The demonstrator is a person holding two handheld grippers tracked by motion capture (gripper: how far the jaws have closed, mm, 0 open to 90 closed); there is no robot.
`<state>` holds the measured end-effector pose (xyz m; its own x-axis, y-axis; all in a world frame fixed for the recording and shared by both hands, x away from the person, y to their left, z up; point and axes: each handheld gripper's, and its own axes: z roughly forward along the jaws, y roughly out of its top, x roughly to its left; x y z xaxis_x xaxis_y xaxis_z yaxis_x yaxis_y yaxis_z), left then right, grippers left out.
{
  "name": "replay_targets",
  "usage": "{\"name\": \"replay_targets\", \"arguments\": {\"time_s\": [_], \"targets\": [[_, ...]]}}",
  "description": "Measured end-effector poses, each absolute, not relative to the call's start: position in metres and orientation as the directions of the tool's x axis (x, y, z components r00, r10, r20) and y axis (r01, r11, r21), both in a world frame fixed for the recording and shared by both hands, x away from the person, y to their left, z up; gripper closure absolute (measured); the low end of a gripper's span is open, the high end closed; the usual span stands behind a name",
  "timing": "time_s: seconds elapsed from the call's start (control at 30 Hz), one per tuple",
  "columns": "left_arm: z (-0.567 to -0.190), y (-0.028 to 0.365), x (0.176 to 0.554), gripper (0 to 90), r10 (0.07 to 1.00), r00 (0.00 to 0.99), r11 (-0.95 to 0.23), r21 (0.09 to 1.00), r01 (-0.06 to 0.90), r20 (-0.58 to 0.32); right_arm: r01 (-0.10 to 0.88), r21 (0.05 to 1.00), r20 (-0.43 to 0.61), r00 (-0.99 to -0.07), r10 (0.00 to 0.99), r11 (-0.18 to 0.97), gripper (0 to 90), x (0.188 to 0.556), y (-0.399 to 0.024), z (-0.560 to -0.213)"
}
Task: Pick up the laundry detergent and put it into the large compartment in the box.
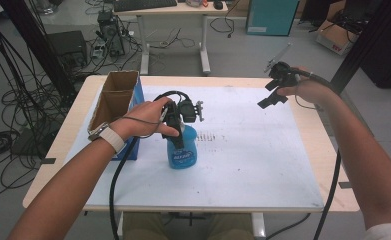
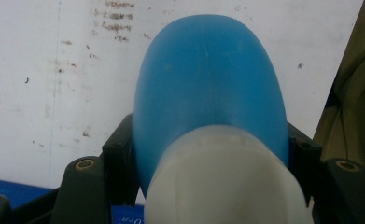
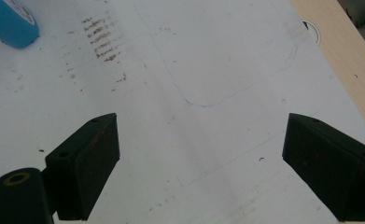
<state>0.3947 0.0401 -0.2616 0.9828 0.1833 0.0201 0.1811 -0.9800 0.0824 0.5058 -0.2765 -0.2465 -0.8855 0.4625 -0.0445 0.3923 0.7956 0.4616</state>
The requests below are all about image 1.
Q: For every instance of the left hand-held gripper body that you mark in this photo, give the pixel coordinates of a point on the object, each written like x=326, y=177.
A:
x=186, y=111

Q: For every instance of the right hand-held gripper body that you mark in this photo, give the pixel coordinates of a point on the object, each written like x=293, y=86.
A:
x=286, y=73

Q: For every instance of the blue bottle with white cap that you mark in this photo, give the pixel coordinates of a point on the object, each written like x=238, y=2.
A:
x=183, y=156

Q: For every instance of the blue cardboard box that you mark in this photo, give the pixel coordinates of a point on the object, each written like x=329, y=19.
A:
x=114, y=100

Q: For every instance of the person's right hand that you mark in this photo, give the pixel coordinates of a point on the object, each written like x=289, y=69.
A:
x=313, y=91

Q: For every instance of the person's left hand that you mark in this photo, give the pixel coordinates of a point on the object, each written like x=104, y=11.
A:
x=143, y=120

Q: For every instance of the teal cabinet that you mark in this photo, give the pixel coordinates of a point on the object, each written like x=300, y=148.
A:
x=271, y=16

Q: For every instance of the brown cardboard box red print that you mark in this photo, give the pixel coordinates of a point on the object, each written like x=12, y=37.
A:
x=334, y=38

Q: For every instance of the white table mat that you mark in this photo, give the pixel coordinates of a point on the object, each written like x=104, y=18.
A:
x=243, y=160

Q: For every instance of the white wristwatch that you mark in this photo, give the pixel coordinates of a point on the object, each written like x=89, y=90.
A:
x=111, y=138

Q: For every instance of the black metal column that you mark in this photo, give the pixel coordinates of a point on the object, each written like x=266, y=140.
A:
x=33, y=36
x=363, y=43

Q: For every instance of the person's left leg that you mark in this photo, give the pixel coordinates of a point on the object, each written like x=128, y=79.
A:
x=146, y=228

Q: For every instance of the person's leg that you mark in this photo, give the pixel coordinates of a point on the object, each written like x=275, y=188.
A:
x=146, y=228
x=228, y=228

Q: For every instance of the black computer mouse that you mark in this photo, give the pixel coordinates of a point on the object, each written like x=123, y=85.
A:
x=218, y=5

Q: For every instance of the person's right leg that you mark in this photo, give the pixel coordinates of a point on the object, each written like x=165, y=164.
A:
x=228, y=228

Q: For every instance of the black cabinet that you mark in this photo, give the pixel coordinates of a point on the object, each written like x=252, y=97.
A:
x=388, y=56

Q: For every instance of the white desk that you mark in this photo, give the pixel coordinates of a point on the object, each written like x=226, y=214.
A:
x=169, y=9

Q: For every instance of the white power strip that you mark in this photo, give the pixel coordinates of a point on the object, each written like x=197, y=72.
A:
x=98, y=50

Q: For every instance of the black computer tower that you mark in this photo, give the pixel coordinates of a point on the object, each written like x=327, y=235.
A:
x=111, y=33

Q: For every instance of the black keyboard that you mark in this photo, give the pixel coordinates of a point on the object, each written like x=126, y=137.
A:
x=143, y=4

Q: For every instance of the black box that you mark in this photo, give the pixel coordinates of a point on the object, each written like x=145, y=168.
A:
x=68, y=45

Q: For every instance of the dark grey floor pad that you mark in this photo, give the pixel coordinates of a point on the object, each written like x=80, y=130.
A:
x=29, y=141

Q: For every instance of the white sleeve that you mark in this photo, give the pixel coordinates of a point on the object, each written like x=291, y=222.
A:
x=388, y=233

